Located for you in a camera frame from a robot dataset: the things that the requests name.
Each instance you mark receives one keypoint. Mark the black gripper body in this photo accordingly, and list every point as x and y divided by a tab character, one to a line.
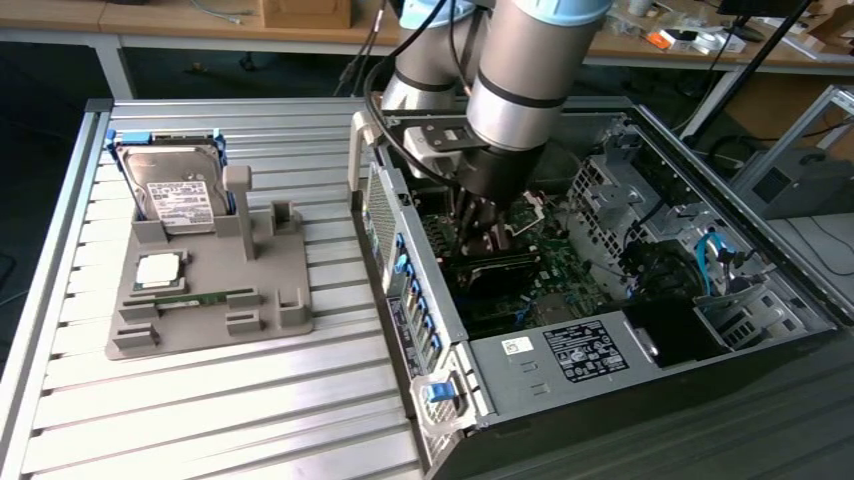
504	172

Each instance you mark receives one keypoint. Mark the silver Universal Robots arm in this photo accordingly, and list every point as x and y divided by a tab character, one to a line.
528	75

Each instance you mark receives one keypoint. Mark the metal socket cover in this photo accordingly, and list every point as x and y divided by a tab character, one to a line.
534	215

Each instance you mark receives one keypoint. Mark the silver perforated disk bay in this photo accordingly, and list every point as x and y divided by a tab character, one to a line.
610	195

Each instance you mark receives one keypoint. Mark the installed RAM stick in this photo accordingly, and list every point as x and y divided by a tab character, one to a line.
468	256

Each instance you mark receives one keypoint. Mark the green motherboard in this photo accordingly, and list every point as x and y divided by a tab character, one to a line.
574	280

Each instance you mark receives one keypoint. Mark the silver chipset heatsink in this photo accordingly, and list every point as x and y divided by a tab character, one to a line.
557	307

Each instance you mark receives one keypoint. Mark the small orange box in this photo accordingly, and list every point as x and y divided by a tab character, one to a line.
661	40

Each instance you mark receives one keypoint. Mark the white cup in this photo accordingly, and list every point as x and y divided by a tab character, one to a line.
641	6

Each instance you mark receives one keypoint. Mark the grey power supply unit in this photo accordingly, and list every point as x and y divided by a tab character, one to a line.
530	370

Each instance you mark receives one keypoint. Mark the black plastic shroud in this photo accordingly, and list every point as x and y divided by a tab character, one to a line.
674	325

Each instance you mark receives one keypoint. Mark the small white box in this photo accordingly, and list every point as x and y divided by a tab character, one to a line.
717	44

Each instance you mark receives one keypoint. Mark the brown cardboard box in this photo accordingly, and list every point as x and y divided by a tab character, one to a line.
301	12

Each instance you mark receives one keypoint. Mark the grey computer tower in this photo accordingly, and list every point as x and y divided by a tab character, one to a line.
801	185

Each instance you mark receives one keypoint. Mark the blue case latch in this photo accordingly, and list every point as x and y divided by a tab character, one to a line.
440	392

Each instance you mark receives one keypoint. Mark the black slanted pole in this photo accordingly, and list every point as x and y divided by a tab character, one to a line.
762	50

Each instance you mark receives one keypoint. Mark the black monitor with stand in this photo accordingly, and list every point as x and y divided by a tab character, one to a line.
748	32

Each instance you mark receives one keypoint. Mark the grey metal disk bay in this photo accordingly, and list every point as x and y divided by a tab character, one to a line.
741	325

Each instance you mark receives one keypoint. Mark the grey parts rack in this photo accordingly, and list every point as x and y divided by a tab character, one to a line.
221	280

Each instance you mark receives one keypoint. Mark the open black PC case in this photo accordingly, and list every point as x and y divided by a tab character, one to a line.
601	425

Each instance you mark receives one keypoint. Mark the green RAM stick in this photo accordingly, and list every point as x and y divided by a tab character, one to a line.
194	300

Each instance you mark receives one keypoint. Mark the silver CPU chip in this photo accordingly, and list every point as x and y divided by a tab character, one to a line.
159	272

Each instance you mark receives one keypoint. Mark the brown cardboard piece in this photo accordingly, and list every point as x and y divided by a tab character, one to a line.
835	30

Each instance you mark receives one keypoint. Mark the long wooden desk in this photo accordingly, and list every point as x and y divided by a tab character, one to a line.
134	22

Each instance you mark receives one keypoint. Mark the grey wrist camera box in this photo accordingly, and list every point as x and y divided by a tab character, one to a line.
434	150

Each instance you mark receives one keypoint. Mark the hard disk with blue bracket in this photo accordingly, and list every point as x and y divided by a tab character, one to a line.
174	185

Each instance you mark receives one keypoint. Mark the aluminium profile frame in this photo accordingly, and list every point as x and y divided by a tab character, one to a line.
828	100

